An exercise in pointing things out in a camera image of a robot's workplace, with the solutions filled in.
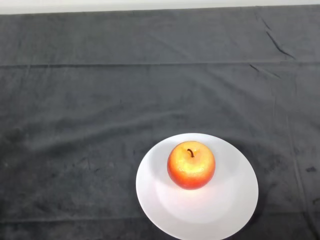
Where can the black table cloth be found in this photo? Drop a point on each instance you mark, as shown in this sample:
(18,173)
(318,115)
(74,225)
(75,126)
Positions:
(150,75)

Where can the white round plate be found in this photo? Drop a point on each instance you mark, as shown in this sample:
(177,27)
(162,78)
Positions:
(200,212)

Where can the red yellow apple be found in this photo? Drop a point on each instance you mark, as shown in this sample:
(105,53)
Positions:
(191,165)

